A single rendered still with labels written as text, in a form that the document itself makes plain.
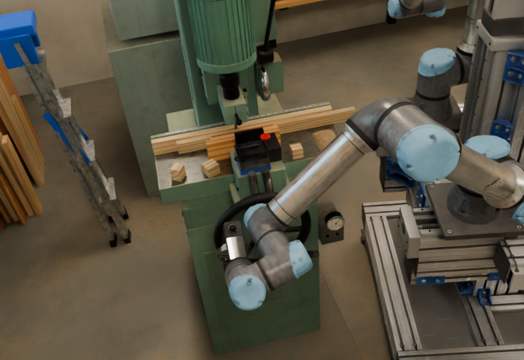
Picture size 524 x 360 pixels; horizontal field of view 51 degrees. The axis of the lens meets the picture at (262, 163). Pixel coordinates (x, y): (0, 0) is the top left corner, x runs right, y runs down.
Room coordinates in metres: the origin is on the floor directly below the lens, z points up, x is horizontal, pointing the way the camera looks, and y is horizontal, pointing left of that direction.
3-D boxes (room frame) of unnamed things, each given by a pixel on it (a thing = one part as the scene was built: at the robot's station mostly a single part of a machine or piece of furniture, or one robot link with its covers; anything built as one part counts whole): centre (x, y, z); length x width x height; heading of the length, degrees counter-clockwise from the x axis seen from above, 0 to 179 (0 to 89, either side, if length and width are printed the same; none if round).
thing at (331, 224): (1.31, -0.22, 0.65); 0.06 x 0.04 x 0.08; 99
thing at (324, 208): (1.38, -0.21, 0.58); 0.12 x 0.08 x 0.08; 9
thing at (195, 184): (1.37, 0.03, 0.87); 0.61 x 0.30 x 0.06; 99
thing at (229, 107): (1.49, 0.07, 1.03); 0.14 x 0.07 x 0.09; 9
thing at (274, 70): (1.68, -0.05, 1.02); 0.09 x 0.07 x 0.12; 99
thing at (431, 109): (1.65, -0.62, 0.87); 0.15 x 0.15 x 0.10
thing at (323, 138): (1.43, -0.21, 0.91); 0.10 x 0.07 x 0.02; 9
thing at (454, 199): (1.15, -0.60, 0.87); 0.15 x 0.15 x 0.10
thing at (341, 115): (1.49, -0.03, 0.92); 0.60 x 0.02 x 0.04; 99
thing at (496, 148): (1.14, -0.60, 0.98); 0.13 x 0.12 x 0.14; 18
